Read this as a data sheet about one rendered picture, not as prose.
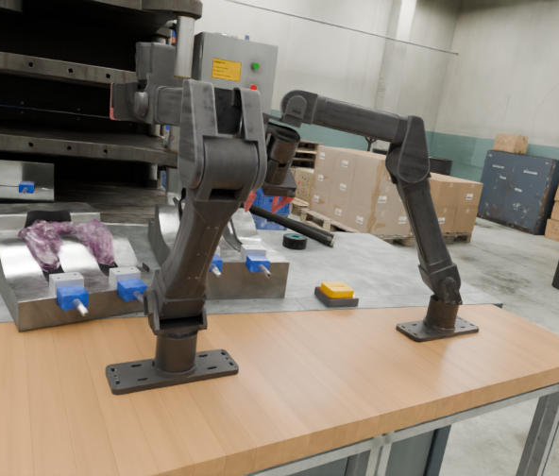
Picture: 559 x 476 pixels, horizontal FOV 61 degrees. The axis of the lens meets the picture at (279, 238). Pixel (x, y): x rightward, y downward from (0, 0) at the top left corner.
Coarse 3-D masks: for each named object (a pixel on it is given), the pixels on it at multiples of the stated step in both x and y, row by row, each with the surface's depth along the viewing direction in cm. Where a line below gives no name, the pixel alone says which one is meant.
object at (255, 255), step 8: (248, 248) 105; (256, 248) 106; (264, 248) 106; (240, 256) 108; (248, 256) 104; (256, 256) 104; (264, 256) 105; (248, 264) 103; (256, 264) 102; (264, 264) 103; (264, 272) 98
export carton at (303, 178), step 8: (296, 168) 660; (304, 168) 668; (296, 176) 659; (304, 176) 640; (312, 176) 624; (296, 184) 657; (304, 184) 638; (296, 192) 657; (304, 192) 638; (304, 200) 641
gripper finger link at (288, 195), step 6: (264, 192) 96; (270, 192) 96; (276, 192) 97; (282, 192) 97; (288, 192) 99; (276, 198) 104; (282, 198) 100; (288, 198) 99; (294, 198) 100; (276, 204) 104; (282, 204) 101; (276, 210) 103
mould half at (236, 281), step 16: (160, 208) 126; (176, 208) 128; (240, 208) 140; (160, 224) 121; (176, 224) 122; (240, 224) 130; (160, 240) 121; (224, 240) 122; (240, 240) 124; (256, 240) 126; (160, 256) 120; (224, 256) 106; (272, 256) 111; (208, 272) 102; (224, 272) 103; (240, 272) 105; (256, 272) 106; (272, 272) 107; (208, 288) 103; (224, 288) 104; (240, 288) 106; (256, 288) 107; (272, 288) 109
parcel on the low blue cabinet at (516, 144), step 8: (496, 136) 756; (504, 136) 741; (512, 136) 729; (520, 136) 725; (496, 144) 755; (504, 144) 739; (512, 144) 729; (520, 144) 730; (512, 152) 729; (520, 152) 735
